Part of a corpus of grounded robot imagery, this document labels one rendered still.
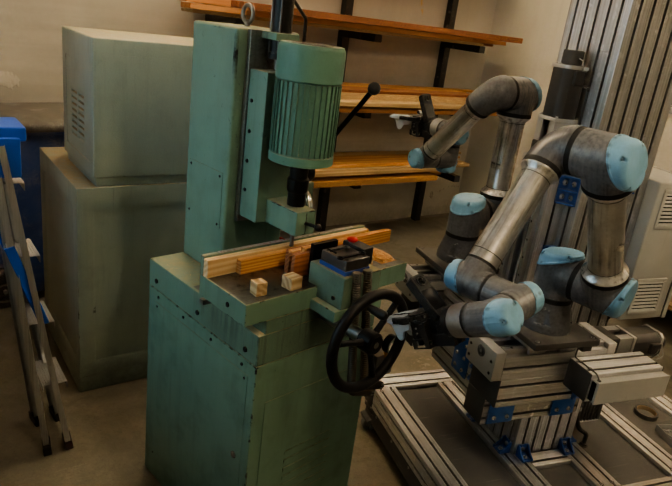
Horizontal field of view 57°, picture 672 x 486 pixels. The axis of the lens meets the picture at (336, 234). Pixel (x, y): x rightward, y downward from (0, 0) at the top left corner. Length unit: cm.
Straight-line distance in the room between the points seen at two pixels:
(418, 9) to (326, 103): 346
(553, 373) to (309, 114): 102
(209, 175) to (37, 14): 212
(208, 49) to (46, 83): 210
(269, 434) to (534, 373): 77
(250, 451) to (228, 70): 103
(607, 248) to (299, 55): 88
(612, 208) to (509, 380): 58
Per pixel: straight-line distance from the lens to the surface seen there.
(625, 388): 196
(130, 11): 391
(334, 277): 159
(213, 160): 184
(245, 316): 153
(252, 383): 167
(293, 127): 159
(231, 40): 175
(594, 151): 148
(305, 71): 157
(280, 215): 173
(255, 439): 178
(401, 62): 496
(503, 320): 127
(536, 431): 236
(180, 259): 201
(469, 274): 142
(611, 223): 159
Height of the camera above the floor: 158
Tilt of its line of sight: 19 degrees down
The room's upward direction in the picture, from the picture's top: 7 degrees clockwise
